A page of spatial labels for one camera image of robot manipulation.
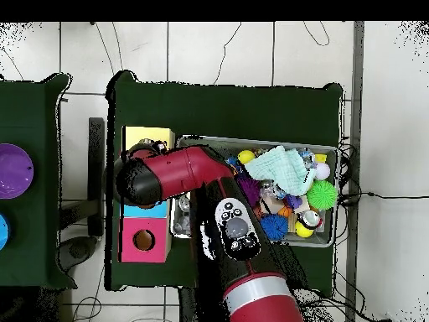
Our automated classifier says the shallow mesh bin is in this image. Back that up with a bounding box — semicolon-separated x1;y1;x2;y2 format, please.
169;135;340;248

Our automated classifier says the purple plastic plate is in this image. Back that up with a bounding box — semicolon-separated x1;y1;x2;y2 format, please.
0;143;35;200

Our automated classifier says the blue plastic plate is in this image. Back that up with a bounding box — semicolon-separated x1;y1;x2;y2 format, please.
0;212;12;251

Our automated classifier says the smooth yellow ball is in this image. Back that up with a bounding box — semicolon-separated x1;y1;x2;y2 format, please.
237;149;256;165

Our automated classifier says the blue furry toy with eyes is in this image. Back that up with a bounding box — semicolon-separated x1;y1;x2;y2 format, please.
225;155;242;172

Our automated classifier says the dark green table cloth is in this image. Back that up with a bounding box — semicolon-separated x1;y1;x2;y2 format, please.
105;70;344;299
0;73;78;289

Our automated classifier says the crushed silver drink can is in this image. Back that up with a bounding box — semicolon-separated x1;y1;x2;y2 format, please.
296;210;323;231

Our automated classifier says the green spiky rubber ball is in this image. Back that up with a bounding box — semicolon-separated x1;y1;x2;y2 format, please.
306;179;339;211

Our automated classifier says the blue spiky rubber ball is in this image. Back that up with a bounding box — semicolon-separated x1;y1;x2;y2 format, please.
260;214;290;241

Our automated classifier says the mint green cloth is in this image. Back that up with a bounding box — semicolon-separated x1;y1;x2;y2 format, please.
244;145;318;197

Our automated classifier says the wooden box with three holes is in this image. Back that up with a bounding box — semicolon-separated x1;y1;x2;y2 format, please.
118;125;177;264

